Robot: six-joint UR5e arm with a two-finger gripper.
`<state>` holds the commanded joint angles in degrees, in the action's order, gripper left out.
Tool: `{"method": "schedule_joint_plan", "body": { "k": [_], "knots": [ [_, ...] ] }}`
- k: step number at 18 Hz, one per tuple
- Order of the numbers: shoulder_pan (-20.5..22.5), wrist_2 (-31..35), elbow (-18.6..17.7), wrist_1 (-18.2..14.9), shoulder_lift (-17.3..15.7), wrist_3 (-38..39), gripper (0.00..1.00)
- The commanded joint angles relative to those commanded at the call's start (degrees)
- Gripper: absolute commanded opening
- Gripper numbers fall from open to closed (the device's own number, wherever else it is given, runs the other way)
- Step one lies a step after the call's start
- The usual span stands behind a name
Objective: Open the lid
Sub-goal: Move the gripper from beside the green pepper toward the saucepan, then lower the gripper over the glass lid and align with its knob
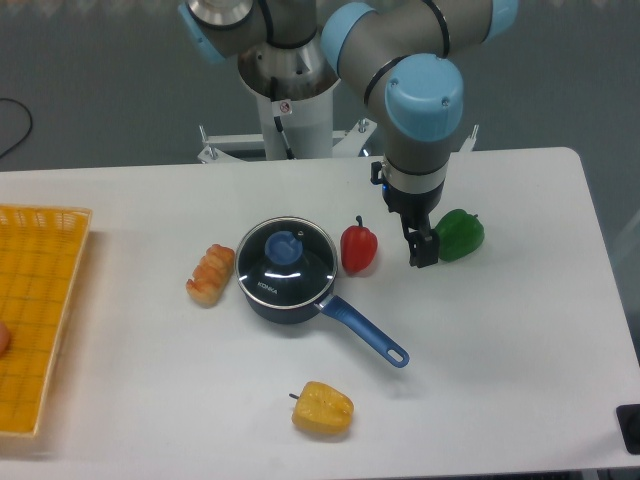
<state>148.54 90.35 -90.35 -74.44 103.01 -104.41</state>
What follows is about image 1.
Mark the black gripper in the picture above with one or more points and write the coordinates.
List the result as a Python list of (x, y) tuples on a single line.
[(413, 196)]

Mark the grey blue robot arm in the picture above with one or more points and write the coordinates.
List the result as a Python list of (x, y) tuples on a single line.
[(442, 27)]

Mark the glass pot lid blue knob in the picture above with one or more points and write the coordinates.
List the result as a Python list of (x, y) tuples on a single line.
[(286, 263)]

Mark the green bell pepper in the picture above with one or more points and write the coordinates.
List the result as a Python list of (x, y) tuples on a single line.
[(460, 233)]

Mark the red bell pepper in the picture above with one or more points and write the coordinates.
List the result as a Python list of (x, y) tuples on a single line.
[(358, 247)]

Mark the dark blue saucepan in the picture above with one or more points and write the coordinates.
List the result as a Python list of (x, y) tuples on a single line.
[(340, 310)]

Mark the yellow bell pepper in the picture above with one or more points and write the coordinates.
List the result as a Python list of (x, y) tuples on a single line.
[(322, 409)]

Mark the orange bread loaf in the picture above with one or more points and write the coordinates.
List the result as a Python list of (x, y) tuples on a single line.
[(211, 275)]

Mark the black table grommet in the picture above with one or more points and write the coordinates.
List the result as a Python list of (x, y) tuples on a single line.
[(629, 421)]

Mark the yellow woven basket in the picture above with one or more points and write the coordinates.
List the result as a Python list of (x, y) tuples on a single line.
[(41, 252)]

